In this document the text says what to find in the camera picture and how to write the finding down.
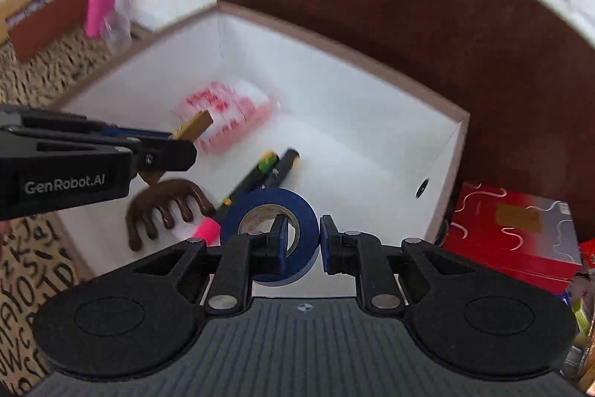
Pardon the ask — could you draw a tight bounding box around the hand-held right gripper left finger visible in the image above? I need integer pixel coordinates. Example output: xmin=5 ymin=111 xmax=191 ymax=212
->
xmin=90 ymin=215 xmax=290 ymax=316

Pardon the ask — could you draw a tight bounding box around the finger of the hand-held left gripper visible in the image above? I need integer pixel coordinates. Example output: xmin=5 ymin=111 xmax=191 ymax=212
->
xmin=0 ymin=126 xmax=198 ymax=181
xmin=0 ymin=104 xmax=173 ymax=142

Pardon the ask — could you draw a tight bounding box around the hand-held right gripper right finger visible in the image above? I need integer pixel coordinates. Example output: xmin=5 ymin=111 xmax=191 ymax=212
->
xmin=320 ymin=215 xmax=514 ymax=316

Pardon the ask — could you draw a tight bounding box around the small tan wooden clip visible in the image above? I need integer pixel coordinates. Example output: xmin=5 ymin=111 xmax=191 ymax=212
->
xmin=172 ymin=109 xmax=213 ymax=142

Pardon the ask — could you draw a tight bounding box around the blue tape roll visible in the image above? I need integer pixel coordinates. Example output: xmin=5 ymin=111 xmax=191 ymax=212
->
xmin=219 ymin=188 xmax=321 ymax=286

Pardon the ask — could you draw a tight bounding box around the brown wooden massager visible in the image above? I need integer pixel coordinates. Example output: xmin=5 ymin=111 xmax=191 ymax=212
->
xmin=126 ymin=179 xmax=217 ymax=253

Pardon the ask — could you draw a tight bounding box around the pink capped marker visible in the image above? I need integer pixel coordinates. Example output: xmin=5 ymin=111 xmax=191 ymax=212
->
xmin=193 ymin=150 xmax=280 ymax=246

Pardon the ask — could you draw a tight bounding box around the black and white marker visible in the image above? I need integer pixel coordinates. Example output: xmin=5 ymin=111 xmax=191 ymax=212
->
xmin=263 ymin=148 xmax=300 ymax=193

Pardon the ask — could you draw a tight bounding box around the brown cardboard box white inside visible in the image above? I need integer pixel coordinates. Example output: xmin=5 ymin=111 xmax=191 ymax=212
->
xmin=51 ymin=1 xmax=470 ymax=300

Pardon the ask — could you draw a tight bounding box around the brown wooden box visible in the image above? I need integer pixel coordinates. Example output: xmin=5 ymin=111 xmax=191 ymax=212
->
xmin=0 ymin=0 xmax=91 ymax=63

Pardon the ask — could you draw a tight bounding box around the red gift box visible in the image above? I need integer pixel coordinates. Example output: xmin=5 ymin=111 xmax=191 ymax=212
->
xmin=441 ymin=182 xmax=584 ymax=293

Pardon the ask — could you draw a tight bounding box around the brown wooden headboard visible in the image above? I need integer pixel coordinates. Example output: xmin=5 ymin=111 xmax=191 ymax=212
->
xmin=218 ymin=0 xmax=595 ymax=240

